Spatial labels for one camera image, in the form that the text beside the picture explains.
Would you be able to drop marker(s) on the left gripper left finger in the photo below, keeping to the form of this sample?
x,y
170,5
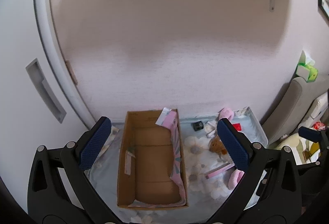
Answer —
x,y
58,188

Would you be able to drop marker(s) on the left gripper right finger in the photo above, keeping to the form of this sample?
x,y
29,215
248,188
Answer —
x,y
269,191

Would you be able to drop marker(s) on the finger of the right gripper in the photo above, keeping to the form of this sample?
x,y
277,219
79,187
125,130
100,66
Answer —
x,y
309,134

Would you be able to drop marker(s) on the pink long box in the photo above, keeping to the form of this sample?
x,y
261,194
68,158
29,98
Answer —
x,y
218,171

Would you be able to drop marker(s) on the brown plush toy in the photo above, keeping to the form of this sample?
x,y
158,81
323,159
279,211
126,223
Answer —
x,y
217,146

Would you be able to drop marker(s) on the red snack box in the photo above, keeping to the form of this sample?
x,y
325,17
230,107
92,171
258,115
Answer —
x,y
237,126

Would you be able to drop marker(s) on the yellow floral pillow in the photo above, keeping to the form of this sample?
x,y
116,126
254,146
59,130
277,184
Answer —
x,y
304,151

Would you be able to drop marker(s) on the grey sofa cushion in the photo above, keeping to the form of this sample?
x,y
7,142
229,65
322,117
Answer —
x,y
293,107

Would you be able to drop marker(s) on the floral blue cloth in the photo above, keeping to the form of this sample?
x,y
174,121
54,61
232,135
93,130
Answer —
x,y
205,196

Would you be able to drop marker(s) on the green tissue box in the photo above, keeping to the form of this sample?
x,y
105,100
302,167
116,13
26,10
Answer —
x,y
306,68

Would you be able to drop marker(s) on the brown cardboard box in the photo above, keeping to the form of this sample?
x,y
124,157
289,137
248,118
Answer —
x,y
151,159

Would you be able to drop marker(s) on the black small cap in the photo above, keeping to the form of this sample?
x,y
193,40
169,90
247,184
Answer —
x,y
197,126

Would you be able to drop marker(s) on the white door with handle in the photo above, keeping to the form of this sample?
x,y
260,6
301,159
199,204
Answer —
x,y
40,104

